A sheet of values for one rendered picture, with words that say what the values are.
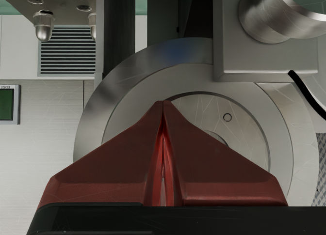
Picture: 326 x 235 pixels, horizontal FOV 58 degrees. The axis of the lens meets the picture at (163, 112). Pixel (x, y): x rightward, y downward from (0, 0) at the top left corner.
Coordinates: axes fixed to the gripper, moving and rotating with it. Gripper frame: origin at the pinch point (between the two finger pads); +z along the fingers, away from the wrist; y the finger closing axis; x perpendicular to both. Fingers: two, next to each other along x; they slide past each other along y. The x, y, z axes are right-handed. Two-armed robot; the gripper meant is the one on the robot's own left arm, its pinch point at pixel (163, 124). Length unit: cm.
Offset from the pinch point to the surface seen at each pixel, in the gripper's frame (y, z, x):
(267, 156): -5.6, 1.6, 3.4
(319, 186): -19.4, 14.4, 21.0
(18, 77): 140, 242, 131
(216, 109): -2.8, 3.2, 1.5
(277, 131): -6.8, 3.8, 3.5
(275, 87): -6.9, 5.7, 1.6
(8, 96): 26.4, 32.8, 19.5
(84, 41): 77, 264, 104
